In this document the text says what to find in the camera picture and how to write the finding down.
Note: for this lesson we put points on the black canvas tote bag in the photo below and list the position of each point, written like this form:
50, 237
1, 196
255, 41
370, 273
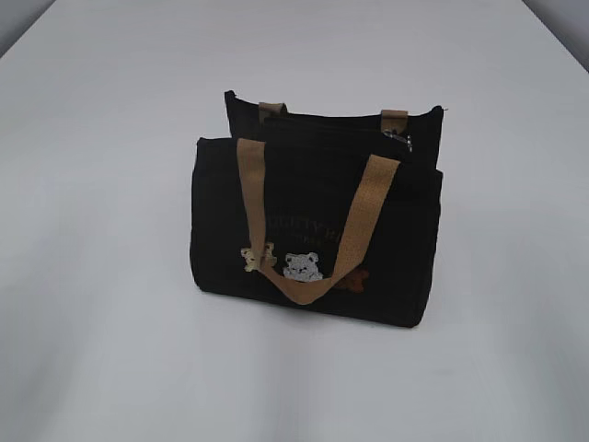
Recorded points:
337, 215

